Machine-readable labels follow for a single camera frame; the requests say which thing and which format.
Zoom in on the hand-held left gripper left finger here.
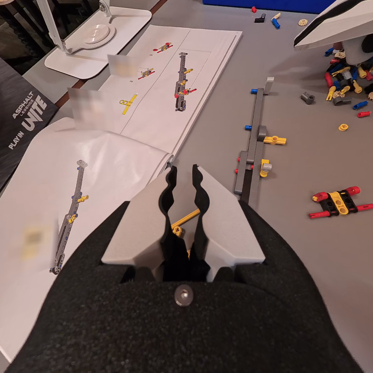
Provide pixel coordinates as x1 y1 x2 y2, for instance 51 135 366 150
100 166 191 282

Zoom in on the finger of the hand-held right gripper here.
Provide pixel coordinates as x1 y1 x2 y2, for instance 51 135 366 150
314 0 364 21
293 0 373 50

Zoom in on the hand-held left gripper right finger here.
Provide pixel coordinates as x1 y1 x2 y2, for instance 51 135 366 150
190 164 266 282

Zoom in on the pile of colourful lego pieces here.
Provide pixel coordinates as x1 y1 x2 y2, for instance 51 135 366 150
323 47 373 107

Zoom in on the long grey lego beam assembly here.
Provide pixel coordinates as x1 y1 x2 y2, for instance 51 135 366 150
233 77 287 204

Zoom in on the red yellow black lego assembly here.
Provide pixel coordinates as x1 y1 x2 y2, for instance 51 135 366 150
308 186 365 219

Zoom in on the lego instruction booklet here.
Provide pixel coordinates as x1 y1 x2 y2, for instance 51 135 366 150
0 24 243 365

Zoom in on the black lego set box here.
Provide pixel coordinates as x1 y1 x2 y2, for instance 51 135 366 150
0 57 59 193

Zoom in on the blue plastic bin stack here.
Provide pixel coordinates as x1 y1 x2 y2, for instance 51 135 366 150
202 0 340 14

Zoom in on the white document stand wooden board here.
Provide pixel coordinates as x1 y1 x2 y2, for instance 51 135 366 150
36 0 153 80

